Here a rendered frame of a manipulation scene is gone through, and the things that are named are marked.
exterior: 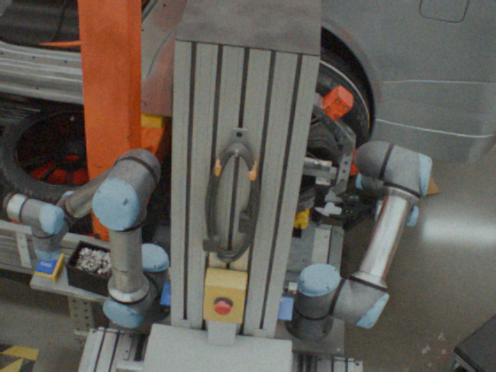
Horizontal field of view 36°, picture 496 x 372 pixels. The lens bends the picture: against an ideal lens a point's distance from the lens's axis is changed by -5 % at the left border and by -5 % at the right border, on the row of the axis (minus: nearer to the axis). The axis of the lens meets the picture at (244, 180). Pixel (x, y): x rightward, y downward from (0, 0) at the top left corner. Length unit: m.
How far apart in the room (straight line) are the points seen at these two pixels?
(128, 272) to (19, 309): 1.50
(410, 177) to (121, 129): 0.97
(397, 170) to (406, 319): 1.41
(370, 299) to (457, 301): 1.52
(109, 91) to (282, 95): 1.23
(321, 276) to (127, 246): 0.59
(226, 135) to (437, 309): 2.37
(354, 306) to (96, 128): 1.05
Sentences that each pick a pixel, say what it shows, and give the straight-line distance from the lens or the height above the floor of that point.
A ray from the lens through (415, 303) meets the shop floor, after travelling 3.67.
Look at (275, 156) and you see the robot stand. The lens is 1.47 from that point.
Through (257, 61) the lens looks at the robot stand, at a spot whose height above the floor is 2.00.
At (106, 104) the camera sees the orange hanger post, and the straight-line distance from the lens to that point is 2.58.
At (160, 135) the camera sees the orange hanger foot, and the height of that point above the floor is 0.68.
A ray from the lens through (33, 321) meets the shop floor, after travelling 3.48.
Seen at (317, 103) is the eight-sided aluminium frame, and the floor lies 1.12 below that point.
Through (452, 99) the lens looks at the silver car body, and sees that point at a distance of 3.04.
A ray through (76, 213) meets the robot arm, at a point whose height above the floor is 1.17.
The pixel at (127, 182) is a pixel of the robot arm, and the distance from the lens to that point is 1.89.
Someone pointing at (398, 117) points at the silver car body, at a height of 0.93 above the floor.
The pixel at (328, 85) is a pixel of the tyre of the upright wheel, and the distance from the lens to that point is 2.81.
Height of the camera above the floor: 2.75
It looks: 43 degrees down
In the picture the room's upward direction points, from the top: 6 degrees clockwise
